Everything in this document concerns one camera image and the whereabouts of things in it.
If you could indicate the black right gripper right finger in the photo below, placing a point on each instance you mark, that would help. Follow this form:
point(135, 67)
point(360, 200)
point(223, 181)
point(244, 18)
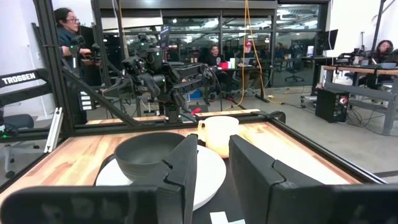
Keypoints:
point(255, 180)

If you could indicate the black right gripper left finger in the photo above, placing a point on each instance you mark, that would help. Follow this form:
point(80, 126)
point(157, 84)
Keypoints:
point(183, 174)

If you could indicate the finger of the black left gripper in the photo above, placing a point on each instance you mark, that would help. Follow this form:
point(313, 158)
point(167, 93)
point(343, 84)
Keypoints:
point(126, 79)
point(122, 91)

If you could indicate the round white plate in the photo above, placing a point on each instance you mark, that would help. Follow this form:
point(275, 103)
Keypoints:
point(208, 177)

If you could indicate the dark grey bowl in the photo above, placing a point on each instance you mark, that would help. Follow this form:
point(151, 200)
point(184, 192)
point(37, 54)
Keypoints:
point(146, 152)

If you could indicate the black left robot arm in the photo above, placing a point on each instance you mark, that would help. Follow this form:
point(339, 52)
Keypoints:
point(186, 81)

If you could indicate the black plastic serving tray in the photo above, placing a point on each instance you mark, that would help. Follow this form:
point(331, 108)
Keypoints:
point(217, 205)

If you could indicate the black controller box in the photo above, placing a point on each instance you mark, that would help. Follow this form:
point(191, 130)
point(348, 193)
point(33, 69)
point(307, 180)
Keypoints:
point(85, 99)

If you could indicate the blue bin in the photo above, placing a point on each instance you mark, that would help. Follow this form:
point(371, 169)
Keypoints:
point(196, 95)

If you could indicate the red box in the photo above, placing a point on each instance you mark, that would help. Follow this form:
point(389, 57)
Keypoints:
point(224, 65)

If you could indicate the white cup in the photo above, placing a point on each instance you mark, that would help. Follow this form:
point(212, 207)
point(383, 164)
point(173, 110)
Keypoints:
point(232, 63)

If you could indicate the black office desk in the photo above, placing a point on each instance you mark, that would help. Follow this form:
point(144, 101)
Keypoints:
point(236, 69)

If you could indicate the computer tower with pink light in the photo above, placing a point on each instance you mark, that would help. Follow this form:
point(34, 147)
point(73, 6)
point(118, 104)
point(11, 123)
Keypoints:
point(329, 105)

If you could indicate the grey desk with wooden top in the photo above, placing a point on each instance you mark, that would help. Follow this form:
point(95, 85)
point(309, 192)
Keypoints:
point(363, 93)

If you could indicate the black computer monitor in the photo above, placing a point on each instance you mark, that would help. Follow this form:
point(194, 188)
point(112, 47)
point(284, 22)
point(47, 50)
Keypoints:
point(329, 39)

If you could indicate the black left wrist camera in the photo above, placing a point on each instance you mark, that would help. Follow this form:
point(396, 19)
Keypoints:
point(133, 65)

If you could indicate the black aluminium table frame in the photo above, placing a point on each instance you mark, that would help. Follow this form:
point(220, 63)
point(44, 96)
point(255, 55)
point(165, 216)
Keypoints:
point(53, 62)

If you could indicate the silver aluminium bracket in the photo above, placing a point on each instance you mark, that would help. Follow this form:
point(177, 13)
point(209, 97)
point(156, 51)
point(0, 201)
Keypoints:
point(54, 130)

